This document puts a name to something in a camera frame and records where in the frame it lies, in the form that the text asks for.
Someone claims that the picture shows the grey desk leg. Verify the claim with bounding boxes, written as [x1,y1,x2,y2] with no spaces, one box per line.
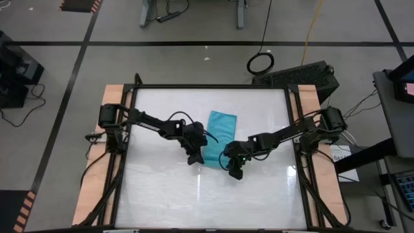
[139,0,155,29]
[237,0,247,30]

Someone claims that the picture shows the black keyboard with blue keys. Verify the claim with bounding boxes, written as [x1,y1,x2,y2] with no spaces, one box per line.
[393,171,414,213]

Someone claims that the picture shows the black orange striped floor mat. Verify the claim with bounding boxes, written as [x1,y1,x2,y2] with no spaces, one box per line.
[59,0,103,14]
[0,189,37,233]

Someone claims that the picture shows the thin black floor cable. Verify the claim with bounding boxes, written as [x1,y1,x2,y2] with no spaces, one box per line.
[0,83,47,128]

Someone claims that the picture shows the yellow cable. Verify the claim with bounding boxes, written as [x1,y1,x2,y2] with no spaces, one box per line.
[300,0,324,67]

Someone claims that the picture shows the wooden table board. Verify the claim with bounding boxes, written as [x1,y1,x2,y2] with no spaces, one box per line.
[71,84,135,227]
[289,84,349,227]

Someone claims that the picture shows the black cart beam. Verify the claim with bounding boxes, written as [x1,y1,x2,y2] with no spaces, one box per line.
[334,137,398,175]

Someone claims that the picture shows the grey cart top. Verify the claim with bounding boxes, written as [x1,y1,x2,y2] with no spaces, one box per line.
[373,69,414,159]

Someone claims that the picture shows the white paper sheet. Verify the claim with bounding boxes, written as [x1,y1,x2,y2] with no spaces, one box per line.
[329,144,360,183]

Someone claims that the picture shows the black equipment stack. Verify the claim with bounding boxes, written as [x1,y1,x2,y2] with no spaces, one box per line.
[0,30,45,109]

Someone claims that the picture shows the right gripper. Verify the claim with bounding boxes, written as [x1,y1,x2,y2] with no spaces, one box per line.
[224,140,252,181]

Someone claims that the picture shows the black monitor with screen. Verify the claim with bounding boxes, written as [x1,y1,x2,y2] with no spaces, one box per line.
[387,54,414,104]

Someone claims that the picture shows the black perforated computer case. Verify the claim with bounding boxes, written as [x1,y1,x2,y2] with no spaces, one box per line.
[251,60,340,105]

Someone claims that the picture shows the black metal table frame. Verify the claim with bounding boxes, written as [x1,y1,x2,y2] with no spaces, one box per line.
[77,72,353,233]

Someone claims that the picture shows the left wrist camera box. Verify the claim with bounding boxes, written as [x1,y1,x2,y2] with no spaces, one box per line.
[186,122,204,140]

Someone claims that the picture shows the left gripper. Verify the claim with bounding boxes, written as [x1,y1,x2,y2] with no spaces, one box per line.
[180,121,208,166]

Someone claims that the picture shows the black coiled cable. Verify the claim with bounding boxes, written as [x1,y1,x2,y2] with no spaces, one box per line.
[246,0,276,77]

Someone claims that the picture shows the blue microfibre towel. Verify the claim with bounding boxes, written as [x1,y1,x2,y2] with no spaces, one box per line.
[202,110,238,169]

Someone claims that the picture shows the black power strip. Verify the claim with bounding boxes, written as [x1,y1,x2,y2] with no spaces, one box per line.
[157,11,181,23]

